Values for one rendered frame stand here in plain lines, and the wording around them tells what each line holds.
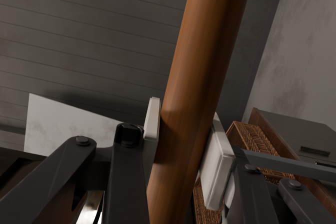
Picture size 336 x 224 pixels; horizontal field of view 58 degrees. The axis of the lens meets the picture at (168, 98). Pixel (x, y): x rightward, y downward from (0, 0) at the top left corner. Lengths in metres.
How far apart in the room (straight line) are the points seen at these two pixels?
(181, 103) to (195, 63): 0.02
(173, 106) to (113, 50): 3.63
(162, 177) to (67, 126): 3.68
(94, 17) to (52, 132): 1.48
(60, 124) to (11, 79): 0.87
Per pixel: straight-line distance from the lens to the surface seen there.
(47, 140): 4.08
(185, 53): 0.15
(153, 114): 0.17
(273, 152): 1.51
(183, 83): 0.16
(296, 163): 1.19
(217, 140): 0.16
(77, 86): 3.98
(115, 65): 3.81
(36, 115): 4.05
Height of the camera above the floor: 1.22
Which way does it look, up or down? 3 degrees down
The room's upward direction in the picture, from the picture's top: 78 degrees counter-clockwise
